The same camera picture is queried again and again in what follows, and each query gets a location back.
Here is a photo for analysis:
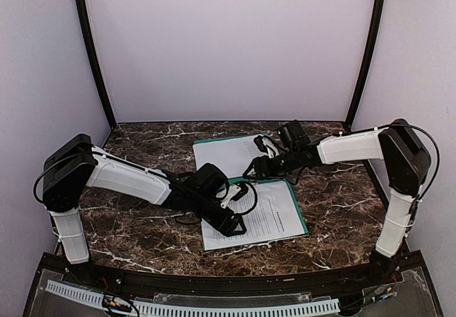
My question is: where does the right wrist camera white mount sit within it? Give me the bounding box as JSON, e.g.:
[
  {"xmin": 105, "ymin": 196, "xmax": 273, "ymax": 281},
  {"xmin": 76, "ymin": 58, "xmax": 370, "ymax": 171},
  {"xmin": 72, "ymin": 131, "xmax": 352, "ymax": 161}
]
[{"xmin": 252, "ymin": 120, "xmax": 311, "ymax": 160}]

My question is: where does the black frame post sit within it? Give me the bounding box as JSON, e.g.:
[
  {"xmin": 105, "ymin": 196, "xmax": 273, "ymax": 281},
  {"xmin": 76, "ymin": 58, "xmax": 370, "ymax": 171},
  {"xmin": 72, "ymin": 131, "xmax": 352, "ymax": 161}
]
[
  {"xmin": 344, "ymin": 0, "xmax": 385, "ymax": 130},
  {"xmin": 75, "ymin": 0, "xmax": 117, "ymax": 130}
]

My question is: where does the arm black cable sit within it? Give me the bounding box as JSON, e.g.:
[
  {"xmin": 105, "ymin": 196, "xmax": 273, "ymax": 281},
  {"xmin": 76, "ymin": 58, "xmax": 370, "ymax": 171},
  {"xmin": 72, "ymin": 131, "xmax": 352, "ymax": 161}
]
[
  {"xmin": 384, "ymin": 123, "xmax": 441, "ymax": 204},
  {"xmin": 176, "ymin": 181, "xmax": 259, "ymax": 225}
]

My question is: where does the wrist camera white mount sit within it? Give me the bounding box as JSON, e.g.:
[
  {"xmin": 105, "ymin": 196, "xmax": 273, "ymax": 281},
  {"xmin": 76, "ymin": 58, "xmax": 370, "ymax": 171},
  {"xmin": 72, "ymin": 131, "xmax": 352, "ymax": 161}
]
[
  {"xmin": 252, "ymin": 120, "xmax": 311, "ymax": 160},
  {"xmin": 194, "ymin": 162, "xmax": 250, "ymax": 209}
]

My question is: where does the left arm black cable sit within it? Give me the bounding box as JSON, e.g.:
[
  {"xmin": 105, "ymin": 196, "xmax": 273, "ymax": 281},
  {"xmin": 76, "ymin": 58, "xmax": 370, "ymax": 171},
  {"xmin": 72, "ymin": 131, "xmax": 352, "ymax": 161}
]
[{"xmin": 176, "ymin": 181, "xmax": 259, "ymax": 225}]

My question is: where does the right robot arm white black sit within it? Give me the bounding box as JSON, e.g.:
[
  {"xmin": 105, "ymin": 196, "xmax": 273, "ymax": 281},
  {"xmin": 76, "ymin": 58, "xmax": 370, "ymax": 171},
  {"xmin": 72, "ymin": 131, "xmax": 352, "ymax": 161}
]
[{"xmin": 242, "ymin": 118, "xmax": 440, "ymax": 259}]

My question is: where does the white paper sheet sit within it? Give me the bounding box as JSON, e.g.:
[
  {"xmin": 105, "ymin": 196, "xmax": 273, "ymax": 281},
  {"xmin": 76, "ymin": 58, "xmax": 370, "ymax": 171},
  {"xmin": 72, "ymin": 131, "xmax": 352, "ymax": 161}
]
[{"xmin": 193, "ymin": 135, "xmax": 273, "ymax": 179}]

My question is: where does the right black frame post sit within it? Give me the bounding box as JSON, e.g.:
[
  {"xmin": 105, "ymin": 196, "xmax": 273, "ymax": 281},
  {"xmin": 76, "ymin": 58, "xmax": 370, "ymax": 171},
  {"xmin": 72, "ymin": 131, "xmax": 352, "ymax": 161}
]
[{"xmin": 344, "ymin": 0, "xmax": 385, "ymax": 130}]

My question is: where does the white slotted cable duct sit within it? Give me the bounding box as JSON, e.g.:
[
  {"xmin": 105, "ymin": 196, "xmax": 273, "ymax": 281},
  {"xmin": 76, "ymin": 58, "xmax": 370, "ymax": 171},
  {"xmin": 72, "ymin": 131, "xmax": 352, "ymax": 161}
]
[{"xmin": 46, "ymin": 280, "xmax": 341, "ymax": 316}]

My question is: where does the green plastic folder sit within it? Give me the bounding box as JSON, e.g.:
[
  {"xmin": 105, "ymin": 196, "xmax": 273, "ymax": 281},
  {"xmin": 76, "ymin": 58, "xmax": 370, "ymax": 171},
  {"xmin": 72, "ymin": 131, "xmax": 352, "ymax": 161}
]
[{"xmin": 193, "ymin": 135, "xmax": 309, "ymax": 251}]

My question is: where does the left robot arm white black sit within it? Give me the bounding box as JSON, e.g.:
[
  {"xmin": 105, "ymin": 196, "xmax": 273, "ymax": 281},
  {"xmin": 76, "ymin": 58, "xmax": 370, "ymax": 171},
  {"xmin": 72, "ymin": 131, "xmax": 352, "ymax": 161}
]
[{"xmin": 35, "ymin": 133, "xmax": 247, "ymax": 265}]

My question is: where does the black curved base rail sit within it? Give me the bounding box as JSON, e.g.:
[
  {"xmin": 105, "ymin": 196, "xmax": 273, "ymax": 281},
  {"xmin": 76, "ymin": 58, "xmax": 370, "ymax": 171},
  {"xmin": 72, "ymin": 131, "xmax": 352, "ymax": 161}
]
[{"xmin": 35, "ymin": 256, "xmax": 425, "ymax": 303}]

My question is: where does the left black frame post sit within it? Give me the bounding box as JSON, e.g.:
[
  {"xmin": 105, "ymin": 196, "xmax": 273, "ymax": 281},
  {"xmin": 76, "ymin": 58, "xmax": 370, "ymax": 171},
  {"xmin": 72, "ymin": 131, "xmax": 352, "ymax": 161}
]
[{"xmin": 75, "ymin": 0, "xmax": 117, "ymax": 130}]

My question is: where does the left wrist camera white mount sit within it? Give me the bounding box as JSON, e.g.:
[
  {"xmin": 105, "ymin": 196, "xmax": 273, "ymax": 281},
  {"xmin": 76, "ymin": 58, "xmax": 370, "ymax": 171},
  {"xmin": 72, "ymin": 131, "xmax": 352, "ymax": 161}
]
[{"xmin": 194, "ymin": 162, "xmax": 250, "ymax": 209}]

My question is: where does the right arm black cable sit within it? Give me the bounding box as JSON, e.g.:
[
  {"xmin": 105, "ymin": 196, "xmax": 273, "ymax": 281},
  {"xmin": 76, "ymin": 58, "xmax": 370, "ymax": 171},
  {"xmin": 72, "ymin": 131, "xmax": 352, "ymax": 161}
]
[{"xmin": 384, "ymin": 123, "xmax": 441, "ymax": 204}]

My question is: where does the printed paper sheet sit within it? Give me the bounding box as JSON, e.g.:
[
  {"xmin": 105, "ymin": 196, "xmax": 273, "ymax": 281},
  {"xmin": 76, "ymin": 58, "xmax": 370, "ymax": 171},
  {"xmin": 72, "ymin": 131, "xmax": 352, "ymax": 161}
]
[{"xmin": 201, "ymin": 181, "xmax": 309, "ymax": 251}]

